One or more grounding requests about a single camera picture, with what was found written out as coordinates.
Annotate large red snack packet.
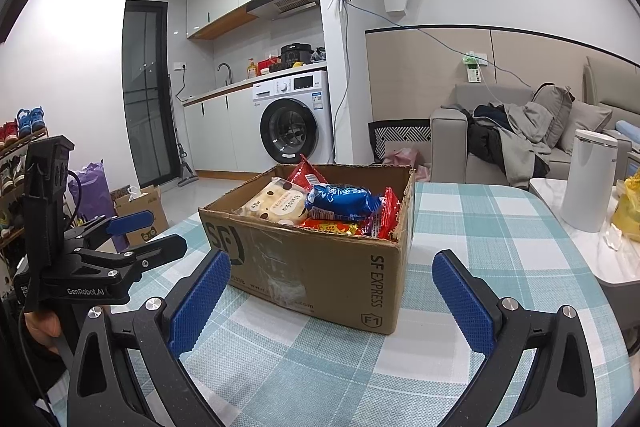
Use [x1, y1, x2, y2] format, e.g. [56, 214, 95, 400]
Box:
[286, 154, 328, 188]

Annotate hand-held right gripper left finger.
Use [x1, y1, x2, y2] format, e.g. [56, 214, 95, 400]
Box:
[67, 249, 233, 427]

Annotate small red snack packet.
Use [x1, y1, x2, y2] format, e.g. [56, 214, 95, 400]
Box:
[377, 187, 403, 240]

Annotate floor mop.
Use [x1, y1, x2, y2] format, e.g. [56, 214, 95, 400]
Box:
[167, 74, 199, 188]

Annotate dark grey pillow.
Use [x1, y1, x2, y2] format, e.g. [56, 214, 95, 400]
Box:
[531, 83, 573, 150]

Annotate brown cardboard box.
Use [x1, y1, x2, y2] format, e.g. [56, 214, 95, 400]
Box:
[198, 163, 416, 335]

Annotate white washing machine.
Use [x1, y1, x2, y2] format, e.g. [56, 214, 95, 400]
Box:
[251, 71, 335, 165]

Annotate grey hoodie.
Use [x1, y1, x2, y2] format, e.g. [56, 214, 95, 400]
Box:
[500, 102, 553, 190]

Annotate black pressure cooker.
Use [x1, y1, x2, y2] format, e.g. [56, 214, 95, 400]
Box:
[280, 43, 313, 68]

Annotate person's left hand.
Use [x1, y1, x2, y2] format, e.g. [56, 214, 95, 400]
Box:
[24, 304, 112, 356]

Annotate beige bread packet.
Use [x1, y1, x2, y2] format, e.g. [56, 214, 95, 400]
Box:
[232, 177, 313, 225]

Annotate checked teal tablecloth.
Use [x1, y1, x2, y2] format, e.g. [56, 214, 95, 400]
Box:
[52, 182, 632, 427]

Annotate purple plastic bag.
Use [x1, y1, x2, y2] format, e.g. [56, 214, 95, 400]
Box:
[67, 159, 121, 253]

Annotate person's left forearm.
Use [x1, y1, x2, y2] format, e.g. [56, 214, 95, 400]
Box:
[0, 297, 76, 427]

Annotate blue shoes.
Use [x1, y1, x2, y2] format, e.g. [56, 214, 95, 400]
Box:
[16, 107, 46, 138]

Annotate grey sofa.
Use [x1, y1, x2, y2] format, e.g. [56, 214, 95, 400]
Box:
[431, 57, 640, 190]

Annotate light grey pillow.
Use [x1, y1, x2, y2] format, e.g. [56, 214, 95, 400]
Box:
[565, 99, 613, 155]

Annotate white cylindrical bin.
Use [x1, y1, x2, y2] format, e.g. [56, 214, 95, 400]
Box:
[560, 129, 619, 233]

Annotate light blue bolster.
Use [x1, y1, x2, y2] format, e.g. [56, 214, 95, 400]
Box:
[615, 119, 640, 142]

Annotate white kitchen base cabinets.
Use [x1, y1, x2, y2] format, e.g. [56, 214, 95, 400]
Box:
[182, 87, 261, 172]

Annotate black clothes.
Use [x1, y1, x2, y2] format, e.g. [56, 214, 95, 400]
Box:
[467, 104, 506, 172]

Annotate marble coffee table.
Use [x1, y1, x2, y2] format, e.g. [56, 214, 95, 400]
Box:
[529, 177, 640, 283]

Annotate blue cookie packet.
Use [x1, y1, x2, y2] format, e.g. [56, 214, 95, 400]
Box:
[304, 183, 383, 223]

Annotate wooden shoe rack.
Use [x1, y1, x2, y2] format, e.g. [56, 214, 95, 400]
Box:
[0, 127, 51, 248]

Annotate printed cardboard box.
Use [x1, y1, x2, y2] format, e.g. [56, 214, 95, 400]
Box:
[111, 184, 170, 248]

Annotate patterned laundry basket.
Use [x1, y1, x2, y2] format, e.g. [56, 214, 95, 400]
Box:
[368, 119, 433, 162]

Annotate green and white wall panel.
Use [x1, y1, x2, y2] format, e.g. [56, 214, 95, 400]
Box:
[462, 51, 488, 82]

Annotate yellow plastic bag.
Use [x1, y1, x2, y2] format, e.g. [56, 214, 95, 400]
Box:
[611, 172, 640, 243]

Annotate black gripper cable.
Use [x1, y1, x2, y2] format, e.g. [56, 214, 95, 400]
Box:
[65, 169, 83, 228]

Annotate dark glass door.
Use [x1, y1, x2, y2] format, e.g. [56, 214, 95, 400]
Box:
[122, 1, 178, 188]

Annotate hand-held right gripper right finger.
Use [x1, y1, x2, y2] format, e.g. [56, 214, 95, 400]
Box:
[431, 249, 592, 427]

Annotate red and yellow snack packet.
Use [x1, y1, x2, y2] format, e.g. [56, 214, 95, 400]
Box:
[300, 217, 373, 238]

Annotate pink cloth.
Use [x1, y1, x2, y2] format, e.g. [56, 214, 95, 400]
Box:
[385, 147, 431, 182]

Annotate blue cable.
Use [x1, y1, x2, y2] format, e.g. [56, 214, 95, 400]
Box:
[277, 0, 533, 88]

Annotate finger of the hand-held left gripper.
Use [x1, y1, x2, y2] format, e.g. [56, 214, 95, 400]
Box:
[62, 208, 156, 254]
[74, 233, 189, 284]

